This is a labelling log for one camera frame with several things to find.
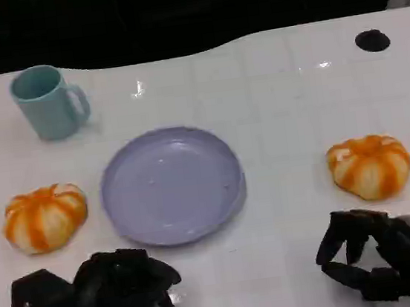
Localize black round table grommet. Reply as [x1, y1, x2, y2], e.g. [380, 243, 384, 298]
[353, 27, 392, 55]

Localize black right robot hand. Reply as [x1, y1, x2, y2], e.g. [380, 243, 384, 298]
[309, 202, 410, 307]

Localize pale green mug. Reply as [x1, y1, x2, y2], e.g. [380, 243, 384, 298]
[6, 59, 95, 146]

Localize orange white toy bread roll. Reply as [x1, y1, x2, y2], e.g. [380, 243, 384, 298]
[323, 129, 410, 207]
[0, 180, 94, 259]

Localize lilac plate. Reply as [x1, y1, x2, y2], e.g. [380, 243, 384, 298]
[93, 118, 254, 255]

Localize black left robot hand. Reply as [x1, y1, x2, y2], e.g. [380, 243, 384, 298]
[68, 241, 186, 307]

